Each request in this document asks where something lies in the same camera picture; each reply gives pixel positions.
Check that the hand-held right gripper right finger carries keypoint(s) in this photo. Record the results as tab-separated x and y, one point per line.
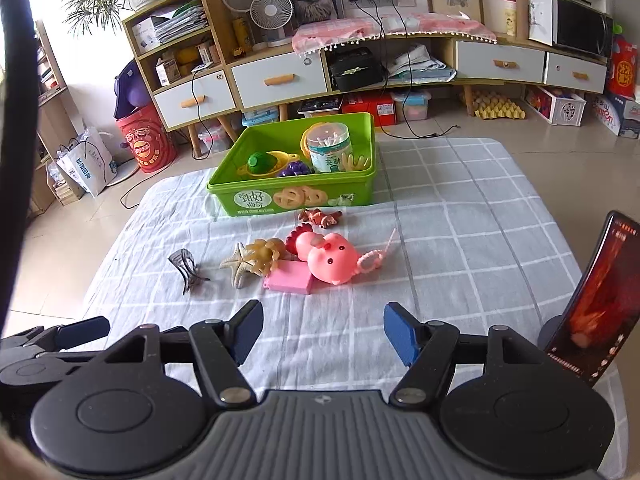
400	332

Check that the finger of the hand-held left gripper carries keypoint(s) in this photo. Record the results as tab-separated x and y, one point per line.
82	332

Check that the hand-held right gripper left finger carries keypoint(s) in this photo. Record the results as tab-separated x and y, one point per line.
247	330

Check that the green plastic box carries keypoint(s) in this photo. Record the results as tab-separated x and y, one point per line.
250	195

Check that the purple toy grapes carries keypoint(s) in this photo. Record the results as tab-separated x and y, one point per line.
295	169

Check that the toy corn cob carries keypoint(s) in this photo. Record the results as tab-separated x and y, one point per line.
260	161

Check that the yellow toy pot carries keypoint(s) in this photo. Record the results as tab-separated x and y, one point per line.
286	159

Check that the amber hair claw clip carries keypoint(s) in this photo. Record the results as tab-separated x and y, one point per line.
355	162
267	257

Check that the clear cotton swab jar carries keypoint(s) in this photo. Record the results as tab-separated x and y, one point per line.
327	157

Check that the yellow and orange toy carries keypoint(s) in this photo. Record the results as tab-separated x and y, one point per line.
306	147

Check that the beige starfish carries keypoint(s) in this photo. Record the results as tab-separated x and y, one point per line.
240	265

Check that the small pink box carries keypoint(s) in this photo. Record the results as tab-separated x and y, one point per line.
290	280

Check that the pink loop charm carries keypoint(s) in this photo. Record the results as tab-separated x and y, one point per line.
370	260

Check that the grey hair claw clip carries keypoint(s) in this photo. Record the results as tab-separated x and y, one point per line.
182	265

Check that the pink pig toy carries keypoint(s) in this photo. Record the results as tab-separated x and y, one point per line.
330	260

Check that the white shopping bag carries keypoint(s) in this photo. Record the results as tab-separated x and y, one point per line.
87	165

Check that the black smartphone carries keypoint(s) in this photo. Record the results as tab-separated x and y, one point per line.
595	300

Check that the red printed bucket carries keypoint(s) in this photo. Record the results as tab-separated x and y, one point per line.
145	142

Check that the blue-lidded clear storage bin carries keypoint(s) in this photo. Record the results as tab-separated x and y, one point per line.
260	119

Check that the wooden bookshelf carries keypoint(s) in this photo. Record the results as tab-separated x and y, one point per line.
52	120

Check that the flat red box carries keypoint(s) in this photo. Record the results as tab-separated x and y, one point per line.
367	110

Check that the clear bin with pink contents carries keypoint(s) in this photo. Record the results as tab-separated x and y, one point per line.
412	107

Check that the white cabinet drawer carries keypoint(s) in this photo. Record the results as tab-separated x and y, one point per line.
575	67
500	55
195	97
280	72

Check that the yellow egg cartons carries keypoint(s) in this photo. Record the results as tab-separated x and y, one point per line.
500	107

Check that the black case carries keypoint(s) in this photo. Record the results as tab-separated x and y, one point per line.
357	70

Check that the pile of papers and cloths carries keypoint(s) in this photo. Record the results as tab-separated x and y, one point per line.
420	65

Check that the small white carton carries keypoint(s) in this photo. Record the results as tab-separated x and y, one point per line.
167	71

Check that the white box of toys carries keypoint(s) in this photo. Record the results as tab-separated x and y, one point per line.
557	110

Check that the long wooden cabinet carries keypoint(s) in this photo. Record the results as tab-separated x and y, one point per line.
220	30

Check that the pink fringed cloth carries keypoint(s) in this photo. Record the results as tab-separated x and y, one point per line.
350	32

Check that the blue and white carton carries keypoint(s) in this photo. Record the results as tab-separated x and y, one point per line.
617	117

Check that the stack of white papers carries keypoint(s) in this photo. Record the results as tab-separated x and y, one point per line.
175	25

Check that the white desk fan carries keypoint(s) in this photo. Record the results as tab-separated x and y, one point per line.
271	12

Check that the red gift box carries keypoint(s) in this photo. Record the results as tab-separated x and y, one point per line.
625	70

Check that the black microwave oven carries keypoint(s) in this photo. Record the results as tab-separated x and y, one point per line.
582	30

